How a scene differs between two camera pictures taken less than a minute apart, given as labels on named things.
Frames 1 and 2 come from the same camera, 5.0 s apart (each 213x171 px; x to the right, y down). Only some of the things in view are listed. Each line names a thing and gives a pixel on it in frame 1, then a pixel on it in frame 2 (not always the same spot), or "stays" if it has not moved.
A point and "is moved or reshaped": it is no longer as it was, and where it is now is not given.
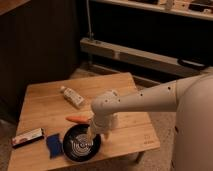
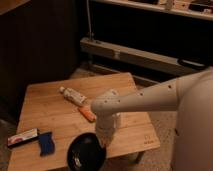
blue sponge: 54,143 to 46,143
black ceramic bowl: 78,146 is moved or reshaped
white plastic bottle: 71,96 stays
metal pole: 91,35 stays
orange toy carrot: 77,118 to 85,110
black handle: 193,64 stays
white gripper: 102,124 to 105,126
